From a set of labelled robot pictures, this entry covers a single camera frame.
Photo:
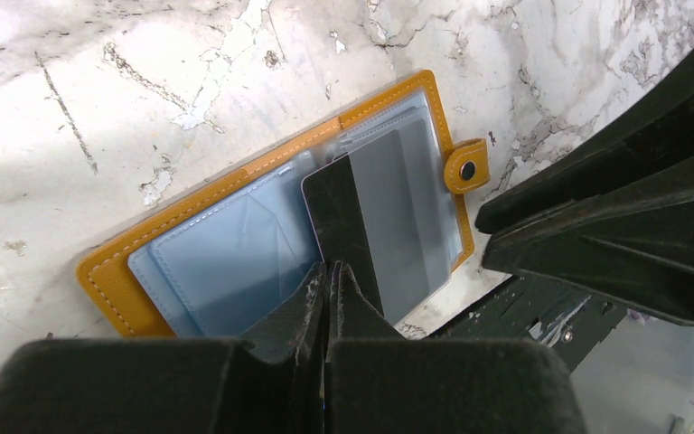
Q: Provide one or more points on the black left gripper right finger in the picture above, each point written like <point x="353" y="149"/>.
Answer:
<point x="378" y="381"/>

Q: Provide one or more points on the yellow-brown card holder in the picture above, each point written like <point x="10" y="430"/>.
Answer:
<point x="109" y="283"/>

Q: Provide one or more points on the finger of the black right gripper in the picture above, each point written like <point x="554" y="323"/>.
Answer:
<point x="634" y="246"/>
<point x="653" y="134"/>

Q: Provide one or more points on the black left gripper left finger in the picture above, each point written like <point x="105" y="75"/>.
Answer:
<point x="265" y="381"/>

